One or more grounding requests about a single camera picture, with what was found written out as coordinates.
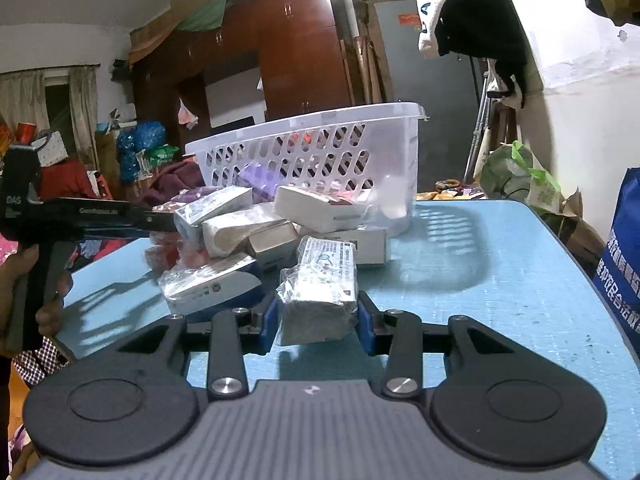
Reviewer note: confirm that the red cloth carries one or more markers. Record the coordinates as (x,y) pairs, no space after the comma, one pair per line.
(65,180)

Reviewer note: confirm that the metal crutches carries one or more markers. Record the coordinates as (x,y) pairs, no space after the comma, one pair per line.
(480,125)

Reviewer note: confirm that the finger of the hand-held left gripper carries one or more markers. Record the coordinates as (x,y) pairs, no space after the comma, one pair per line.
(152,221)

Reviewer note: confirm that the grey door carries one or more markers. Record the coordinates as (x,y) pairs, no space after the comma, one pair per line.
(400,70)

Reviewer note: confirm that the grey box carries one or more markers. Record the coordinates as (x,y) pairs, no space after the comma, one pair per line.
(272,245)

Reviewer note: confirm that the red and white plastic bag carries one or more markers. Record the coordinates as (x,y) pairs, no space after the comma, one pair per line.
(187,115)

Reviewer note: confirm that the white plastic basket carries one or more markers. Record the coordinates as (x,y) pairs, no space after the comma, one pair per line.
(390,160)

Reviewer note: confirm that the purple box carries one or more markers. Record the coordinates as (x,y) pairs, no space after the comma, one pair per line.
(255,180)

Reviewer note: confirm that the beige curtain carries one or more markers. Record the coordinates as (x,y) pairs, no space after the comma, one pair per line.
(84,110)
(22,110)

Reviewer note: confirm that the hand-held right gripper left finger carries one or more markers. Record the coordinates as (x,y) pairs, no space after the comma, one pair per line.
(269,322)

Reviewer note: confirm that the green plastic bag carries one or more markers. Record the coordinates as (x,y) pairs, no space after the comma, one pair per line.
(510,175)

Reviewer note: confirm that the maroon blanket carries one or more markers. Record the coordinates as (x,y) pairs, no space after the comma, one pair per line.
(175,175)

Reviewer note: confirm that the green cloth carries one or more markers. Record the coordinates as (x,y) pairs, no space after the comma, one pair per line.
(210,12)

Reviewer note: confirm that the brown wooden wardrobe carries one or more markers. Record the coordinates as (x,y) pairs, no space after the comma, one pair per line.
(300,50)

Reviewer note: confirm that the checkered cloth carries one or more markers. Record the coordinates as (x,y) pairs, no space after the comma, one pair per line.
(40,360)

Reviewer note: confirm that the plastic-wrapped labelled box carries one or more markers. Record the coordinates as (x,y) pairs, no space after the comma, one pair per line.
(320,310)

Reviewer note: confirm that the blue and white box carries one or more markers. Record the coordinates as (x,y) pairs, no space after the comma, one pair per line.
(210,287)

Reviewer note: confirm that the plastic-wrapped white box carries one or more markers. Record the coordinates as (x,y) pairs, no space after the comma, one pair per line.
(215,207)

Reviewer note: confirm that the person's left hand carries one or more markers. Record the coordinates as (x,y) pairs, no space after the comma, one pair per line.
(52,310)

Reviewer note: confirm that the red door sticker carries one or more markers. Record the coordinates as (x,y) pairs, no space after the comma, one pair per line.
(409,19)

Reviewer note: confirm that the wooden sticks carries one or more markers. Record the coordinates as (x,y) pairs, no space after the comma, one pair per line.
(372,70)

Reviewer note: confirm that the cardboard sheet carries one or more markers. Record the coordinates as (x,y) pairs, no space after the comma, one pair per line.
(155,30)

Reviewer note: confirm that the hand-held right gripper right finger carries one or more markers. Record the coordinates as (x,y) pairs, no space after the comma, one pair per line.
(366,325)

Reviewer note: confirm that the red packet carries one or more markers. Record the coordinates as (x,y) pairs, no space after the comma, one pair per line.
(170,255)

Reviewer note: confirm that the white box with red top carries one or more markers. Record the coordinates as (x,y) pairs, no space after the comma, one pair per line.
(310,212)

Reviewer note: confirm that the blue printed bag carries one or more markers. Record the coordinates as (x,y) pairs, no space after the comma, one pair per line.
(622,240)

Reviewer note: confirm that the blue plastic bag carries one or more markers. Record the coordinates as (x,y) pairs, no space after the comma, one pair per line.
(142,140)

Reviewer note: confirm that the beige box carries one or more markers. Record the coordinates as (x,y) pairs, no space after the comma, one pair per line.
(230,232)

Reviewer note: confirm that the patterned cloth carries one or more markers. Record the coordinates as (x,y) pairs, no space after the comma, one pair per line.
(450,190)

